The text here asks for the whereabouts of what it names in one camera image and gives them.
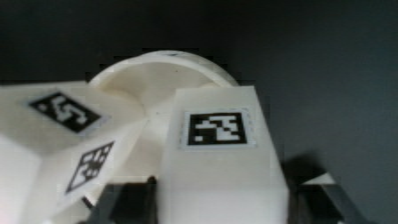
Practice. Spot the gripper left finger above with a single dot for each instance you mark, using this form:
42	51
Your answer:
126	204

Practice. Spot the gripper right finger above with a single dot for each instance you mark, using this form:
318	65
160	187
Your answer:
323	206

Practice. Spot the white stool leg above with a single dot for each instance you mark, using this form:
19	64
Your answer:
220	183
69	126

